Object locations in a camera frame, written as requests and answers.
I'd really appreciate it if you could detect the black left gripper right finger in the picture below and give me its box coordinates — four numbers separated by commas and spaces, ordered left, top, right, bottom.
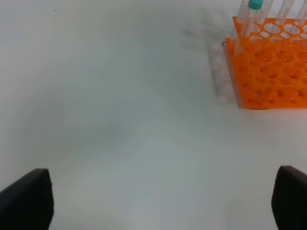
271, 166, 307, 230

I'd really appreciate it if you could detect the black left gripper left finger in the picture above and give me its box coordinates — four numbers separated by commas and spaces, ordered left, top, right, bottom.
0, 168, 54, 230

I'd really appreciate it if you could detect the orange test tube rack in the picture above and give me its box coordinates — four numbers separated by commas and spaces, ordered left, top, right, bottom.
224, 18, 307, 110

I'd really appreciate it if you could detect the row tube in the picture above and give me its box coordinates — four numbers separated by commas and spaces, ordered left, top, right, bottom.
275, 0, 294, 25
231, 0, 249, 39
290, 0, 307, 34
257, 0, 273, 24

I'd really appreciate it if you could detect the front left rack tube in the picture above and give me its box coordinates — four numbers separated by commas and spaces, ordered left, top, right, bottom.
232, 0, 263, 57

